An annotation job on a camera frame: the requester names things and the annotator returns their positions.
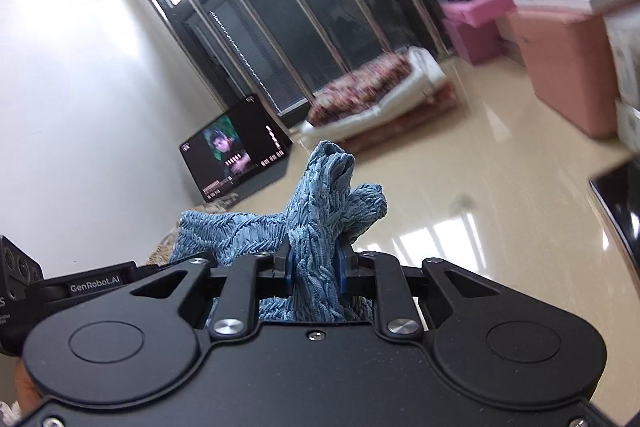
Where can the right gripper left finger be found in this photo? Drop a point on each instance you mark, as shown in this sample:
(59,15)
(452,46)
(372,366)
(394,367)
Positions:
(283,269)

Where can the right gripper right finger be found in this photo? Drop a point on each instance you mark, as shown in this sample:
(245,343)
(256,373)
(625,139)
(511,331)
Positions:
(344,265)

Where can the blue textured knit garment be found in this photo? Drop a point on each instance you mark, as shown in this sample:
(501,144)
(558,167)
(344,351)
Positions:
(323,208)

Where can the person's left hand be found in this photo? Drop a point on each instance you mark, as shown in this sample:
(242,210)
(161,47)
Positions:
(27,394)

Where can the black tablet with video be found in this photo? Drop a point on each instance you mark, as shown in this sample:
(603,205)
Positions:
(235,148)

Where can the floral folded cloth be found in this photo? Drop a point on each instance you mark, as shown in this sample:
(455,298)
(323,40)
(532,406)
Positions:
(359,90)

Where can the red patterned folded cloth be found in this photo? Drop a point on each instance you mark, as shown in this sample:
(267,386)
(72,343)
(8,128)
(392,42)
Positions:
(444,100)

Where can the white folded cloth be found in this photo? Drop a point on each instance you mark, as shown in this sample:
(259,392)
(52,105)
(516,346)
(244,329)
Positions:
(425,80)

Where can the magenta pink box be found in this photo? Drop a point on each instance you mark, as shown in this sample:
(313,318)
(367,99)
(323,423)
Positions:
(472,27)

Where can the salmon pink storage box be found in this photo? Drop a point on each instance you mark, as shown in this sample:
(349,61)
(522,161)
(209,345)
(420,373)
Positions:
(570,63)

